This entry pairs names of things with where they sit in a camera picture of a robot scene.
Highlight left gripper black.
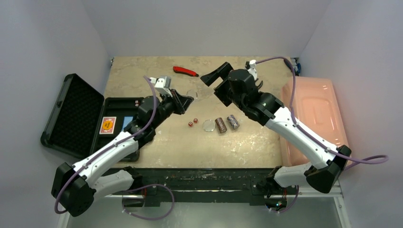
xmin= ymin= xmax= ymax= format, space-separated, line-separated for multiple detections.
xmin=151 ymin=89 xmax=192 ymax=129

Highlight clear round dealer button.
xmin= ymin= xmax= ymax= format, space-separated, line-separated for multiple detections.
xmin=186 ymin=89 xmax=198 ymax=100

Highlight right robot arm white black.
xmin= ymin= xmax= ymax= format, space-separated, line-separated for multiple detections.
xmin=200 ymin=62 xmax=351 ymax=193

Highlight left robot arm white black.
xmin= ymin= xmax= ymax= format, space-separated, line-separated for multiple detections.
xmin=51 ymin=89 xmax=194 ymax=217

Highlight black poker set case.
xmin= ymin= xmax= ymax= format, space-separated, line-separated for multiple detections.
xmin=40 ymin=74 xmax=143 ymax=160

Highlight red utility knife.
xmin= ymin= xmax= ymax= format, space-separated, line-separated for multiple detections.
xmin=173 ymin=66 xmax=199 ymax=77

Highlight brown black poker chip stack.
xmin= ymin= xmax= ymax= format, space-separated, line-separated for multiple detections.
xmin=215 ymin=117 xmax=227 ymax=133

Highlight brown blue poker chip stack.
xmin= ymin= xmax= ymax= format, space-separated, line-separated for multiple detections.
xmin=227 ymin=114 xmax=240 ymax=130

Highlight blue playing card deck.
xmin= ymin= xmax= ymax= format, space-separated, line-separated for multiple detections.
xmin=122 ymin=116 xmax=133 ymax=131

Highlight yellow big blind button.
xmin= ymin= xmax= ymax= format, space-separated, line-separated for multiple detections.
xmin=102 ymin=121 xmax=114 ymax=131

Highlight red playing card deck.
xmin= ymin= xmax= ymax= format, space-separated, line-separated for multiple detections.
xmin=99 ymin=116 xmax=117 ymax=134

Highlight pink plastic storage bin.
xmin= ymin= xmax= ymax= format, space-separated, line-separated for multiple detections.
xmin=280 ymin=76 xmax=350 ymax=166

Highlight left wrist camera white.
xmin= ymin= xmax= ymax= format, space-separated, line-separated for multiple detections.
xmin=149 ymin=76 xmax=172 ymax=97

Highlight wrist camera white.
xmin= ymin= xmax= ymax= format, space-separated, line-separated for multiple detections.
xmin=245 ymin=59 xmax=258 ymax=82
xmin=149 ymin=76 xmax=172 ymax=97

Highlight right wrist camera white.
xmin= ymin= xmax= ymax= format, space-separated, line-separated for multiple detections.
xmin=245 ymin=59 xmax=258 ymax=82

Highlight blue handled pliers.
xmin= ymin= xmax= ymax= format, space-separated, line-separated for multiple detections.
xmin=283 ymin=58 xmax=301 ymax=76

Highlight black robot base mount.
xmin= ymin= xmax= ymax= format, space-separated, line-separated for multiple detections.
xmin=116 ymin=168 xmax=296 ymax=209

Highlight aluminium frame rail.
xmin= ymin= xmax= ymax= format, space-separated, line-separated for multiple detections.
xmin=57 ymin=185 xmax=351 ymax=228

